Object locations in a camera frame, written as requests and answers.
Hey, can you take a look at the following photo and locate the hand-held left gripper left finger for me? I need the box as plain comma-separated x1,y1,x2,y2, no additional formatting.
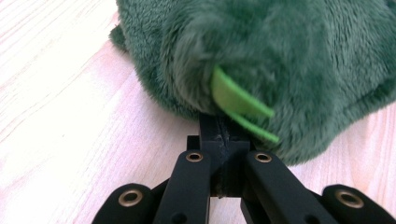
186,113,226,198

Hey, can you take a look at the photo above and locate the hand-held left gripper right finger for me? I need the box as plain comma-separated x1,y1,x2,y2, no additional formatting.
218,117,252,198

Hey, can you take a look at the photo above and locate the dark green plush cloth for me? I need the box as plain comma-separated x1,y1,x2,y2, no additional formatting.
107,0,396,166

